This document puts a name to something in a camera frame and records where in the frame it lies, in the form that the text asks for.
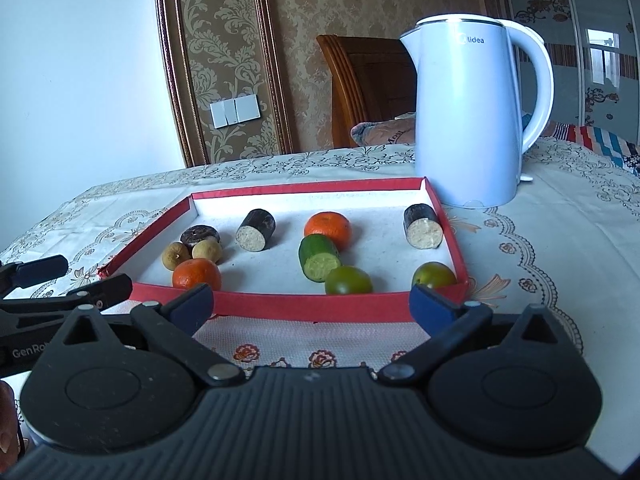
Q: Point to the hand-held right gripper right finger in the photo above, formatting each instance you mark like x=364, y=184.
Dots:
x=432, y=310

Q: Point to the red cardboard tray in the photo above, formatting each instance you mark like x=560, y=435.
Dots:
x=280, y=265

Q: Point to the orange tangerine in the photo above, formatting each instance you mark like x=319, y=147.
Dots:
x=196, y=275
x=327, y=230

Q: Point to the brown water chestnut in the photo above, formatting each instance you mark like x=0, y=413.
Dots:
x=200, y=234

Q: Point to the striped blanket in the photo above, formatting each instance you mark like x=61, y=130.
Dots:
x=600, y=145

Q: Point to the white electric kettle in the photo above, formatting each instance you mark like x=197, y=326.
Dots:
x=465, y=125

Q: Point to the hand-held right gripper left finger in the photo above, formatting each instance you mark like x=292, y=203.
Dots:
x=192, y=306

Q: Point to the person's left hand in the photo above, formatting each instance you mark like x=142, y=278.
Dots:
x=7, y=420

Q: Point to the white wall switch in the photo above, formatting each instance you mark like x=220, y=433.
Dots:
x=235, y=111

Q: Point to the brown patterned pillow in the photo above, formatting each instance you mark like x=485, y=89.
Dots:
x=385, y=132

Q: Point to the yellowish longan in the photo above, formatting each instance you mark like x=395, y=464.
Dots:
x=176, y=255
x=207, y=251

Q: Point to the wooden headboard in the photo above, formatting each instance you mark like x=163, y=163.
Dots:
x=375, y=80

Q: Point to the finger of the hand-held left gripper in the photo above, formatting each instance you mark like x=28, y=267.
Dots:
x=105, y=290
x=40, y=267

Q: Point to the floral sliding door wardrobe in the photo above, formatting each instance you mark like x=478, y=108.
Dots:
x=590, y=50

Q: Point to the green cucumber piece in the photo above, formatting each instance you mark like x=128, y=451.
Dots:
x=317, y=257

